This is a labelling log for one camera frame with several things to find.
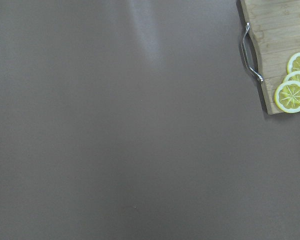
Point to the lemon slice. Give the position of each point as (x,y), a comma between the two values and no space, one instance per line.
(292,76)
(293,63)

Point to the lemon slice middle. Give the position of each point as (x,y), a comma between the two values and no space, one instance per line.
(292,76)

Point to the bamboo cutting board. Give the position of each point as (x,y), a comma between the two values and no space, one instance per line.
(271,35)

